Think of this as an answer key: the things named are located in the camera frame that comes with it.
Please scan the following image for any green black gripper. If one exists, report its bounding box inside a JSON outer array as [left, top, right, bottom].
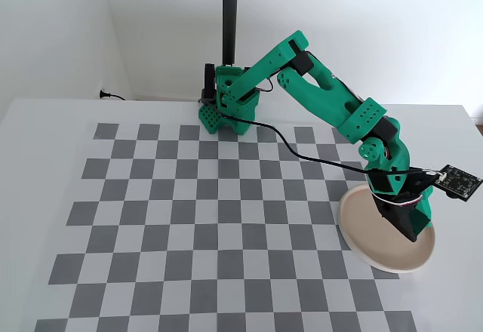
[[367, 167, 435, 244]]

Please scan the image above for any beige round plate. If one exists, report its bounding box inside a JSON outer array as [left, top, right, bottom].
[[338, 184, 437, 274]]

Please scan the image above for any grey white checkered mat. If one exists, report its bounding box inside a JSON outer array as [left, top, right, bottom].
[[35, 122, 418, 332]]

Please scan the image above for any black table clamp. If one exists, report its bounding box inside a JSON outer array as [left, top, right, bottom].
[[199, 63, 218, 105]]

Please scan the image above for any black vertical pole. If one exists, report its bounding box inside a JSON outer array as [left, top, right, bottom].
[[221, 0, 242, 67]]

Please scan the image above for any white servo wire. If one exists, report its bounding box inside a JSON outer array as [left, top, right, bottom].
[[371, 191, 426, 208]]

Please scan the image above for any black wrist camera board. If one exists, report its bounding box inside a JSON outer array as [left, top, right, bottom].
[[433, 164, 483, 200]]

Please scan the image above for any black camera cable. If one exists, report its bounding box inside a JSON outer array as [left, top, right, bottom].
[[198, 97, 438, 177]]

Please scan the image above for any black wall plug cable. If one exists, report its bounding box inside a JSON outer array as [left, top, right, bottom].
[[98, 88, 128, 102]]

